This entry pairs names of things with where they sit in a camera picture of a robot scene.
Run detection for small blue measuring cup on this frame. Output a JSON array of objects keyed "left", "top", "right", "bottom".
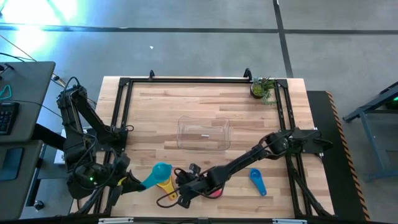
[{"left": 249, "top": 168, "right": 267, "bottom": 197}]

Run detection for grey desk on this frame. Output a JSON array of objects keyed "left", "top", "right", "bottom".
[
  {"left": 0, "top": 61, "right": 56, "bottom": 144},
  {"left": 0, "top": 139, "right": 44, "bottom": 220}
]

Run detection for teal triangular loop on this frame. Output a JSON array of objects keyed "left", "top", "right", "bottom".
[{"left": 0, "top": 84, "right": 12, "bottom": 101}]

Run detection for clear plastic basket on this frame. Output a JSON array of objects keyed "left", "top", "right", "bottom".
[{"left": 176, "top": 115, "right": 233, "bottom": 152}]

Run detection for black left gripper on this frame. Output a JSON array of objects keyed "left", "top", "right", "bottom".
[{"left": 104, "top": 153, "right": 147, "bottom": 207}]

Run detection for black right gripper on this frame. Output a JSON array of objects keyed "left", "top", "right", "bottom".
[{"left": 174, "top": 162, "right": 216, "bottom": 209}]

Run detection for small potted plant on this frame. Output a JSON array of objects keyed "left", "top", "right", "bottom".
[{"left": 249, "top": 77, "right": 277, "bottom": 105}]

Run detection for black hazard-striped floor mat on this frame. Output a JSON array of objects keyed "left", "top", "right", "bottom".
[{"left": 306, "top": 90, "right": 371, "bottom": 222}]

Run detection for black aluminium table frame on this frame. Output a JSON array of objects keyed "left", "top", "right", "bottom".
[{"left": 74, "top": 76, "right": 336, "bottom": 218}]

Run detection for yellow measuring cup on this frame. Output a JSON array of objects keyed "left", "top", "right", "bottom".
[{"left": 156, "top": 175, "right": 179, "bottom": 201}]

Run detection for teal measuring cup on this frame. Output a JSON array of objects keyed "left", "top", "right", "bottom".
[{"left": 139, "top": 161, "right": 174, "bottom": 191}]

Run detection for blue-grey metal cart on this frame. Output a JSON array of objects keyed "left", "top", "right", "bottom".
[{"left": 343, "top": 81, "right": 398, "bottom": 184}]

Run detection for dark mouse pad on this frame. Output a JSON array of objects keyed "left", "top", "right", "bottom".
[{"left": 0, "top": 147, "right": 24, "bottom": 182}]

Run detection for black cable bundle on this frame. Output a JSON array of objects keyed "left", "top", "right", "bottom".
[{"left": 51, "top": 73, "right": 68, "bottom": 88}]

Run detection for black desk support beam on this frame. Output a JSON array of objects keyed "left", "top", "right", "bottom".
[{"left": 30, "top": 123, "right": 68, "bottom": 151}]

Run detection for white metal bracket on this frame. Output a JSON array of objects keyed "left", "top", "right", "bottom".
[
  {"left": 272, "top": 218, "right": 308, "bottom": 224},
  {"left": 98, "top": 217, "right": 134, "bottom": 224}
]

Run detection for black keyboard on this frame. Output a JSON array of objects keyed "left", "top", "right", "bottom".
[{"left": 0, "top": 102, "right": 19, "bottom": 136}]

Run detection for white box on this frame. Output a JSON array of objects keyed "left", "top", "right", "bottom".
[{"left": 54, "top": 128, "right": 68, "bottom": 165}]

